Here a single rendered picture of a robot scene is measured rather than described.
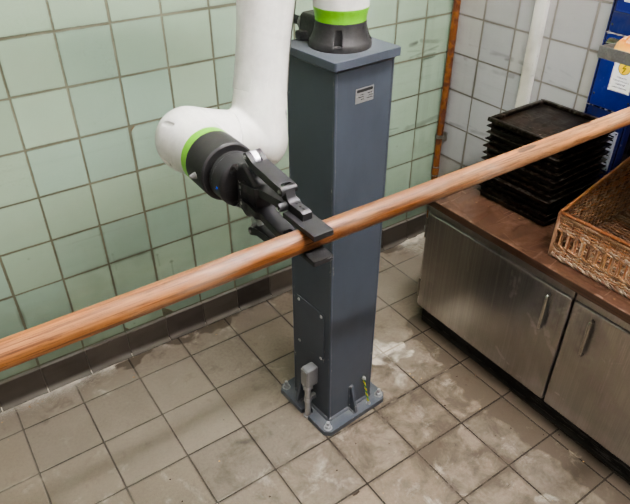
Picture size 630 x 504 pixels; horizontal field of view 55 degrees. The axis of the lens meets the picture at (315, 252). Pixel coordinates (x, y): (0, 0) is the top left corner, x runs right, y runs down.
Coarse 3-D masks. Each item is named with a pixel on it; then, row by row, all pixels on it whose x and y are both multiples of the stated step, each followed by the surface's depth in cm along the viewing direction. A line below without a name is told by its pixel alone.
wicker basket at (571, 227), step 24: (624, 168) 182; (600, 192) 180; (624, 192) 191; (576, 216) 178; (600, 216) 188; (552, 240) 177; (576, 240) 185; (600, 240) 164; (624, 240) 159; (576, 264) 173; (600, 264) 167; (624, 264) 175; (624, 288) 163
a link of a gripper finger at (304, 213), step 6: (282, 186) 76; (288, 192) 76; (294, 192) 77; (282, 198) 77; (288, 198) 77; (294, 198) 77; (288, 204) 77; (294, 204) 76; (300, 204) 76; (288, 210) 77; (294, 210) 76; (300, 210) 75; (306, 210) 75; (300, 216) 75; (306, 216) 75
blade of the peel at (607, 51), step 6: (600, 48) 142; (606, 48) 141; (612, 48) 140; (600, 54) 142; (606, 54) 141; (612, 54) 140; (618, 54) 139; (624, 54) 138; (612, 60) 140; (618, 60) 139; (624, 60) 138
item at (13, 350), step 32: (576, 128) 101; (608, 128) 104; (512, 160) 92; (416, 192) 83; (448, 192) 86; (352, 224) 78; (224, 256) 70; (256, 256) 71; (288, 256) 73; (160, 288) 65; (192, 288) 67; (64, 320) 61; (96, 320) 62; (128, 320) 64; (0, 352) 58; (32, 352) 59
